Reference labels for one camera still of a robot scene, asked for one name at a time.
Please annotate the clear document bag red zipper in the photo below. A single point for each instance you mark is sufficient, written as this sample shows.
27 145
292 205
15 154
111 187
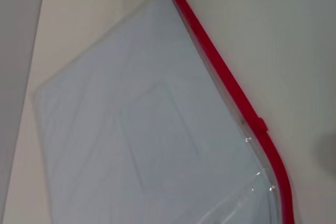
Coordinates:
136 129

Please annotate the red zipper slider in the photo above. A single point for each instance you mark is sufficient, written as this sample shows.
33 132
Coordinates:
262 125

